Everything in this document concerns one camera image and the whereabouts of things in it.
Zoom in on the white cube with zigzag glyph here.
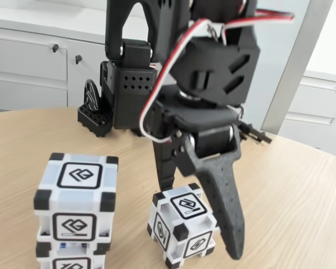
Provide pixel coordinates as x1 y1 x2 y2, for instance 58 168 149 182
147 183 226 266

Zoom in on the white cube with chevron glyph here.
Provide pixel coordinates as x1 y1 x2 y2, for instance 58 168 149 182
34 152 119 244

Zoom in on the black round clamp knob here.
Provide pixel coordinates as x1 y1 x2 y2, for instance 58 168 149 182
83 80 102 113

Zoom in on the white cabinet with drawers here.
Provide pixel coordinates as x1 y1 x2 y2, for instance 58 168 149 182
279 47 336 160

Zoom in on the white cube with angular glyph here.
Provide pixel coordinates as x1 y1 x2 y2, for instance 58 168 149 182
35 239 113 269

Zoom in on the long white cabinet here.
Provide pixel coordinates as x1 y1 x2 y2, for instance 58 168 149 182
0 15 157 113

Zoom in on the red white black servo cable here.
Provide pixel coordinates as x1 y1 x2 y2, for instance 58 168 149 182
139 8 295 143

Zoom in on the black camera on bracket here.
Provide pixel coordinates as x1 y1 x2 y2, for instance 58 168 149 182
239 120 273 145

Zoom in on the grey metal post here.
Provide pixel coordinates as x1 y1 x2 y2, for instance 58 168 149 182
260 0 334 137

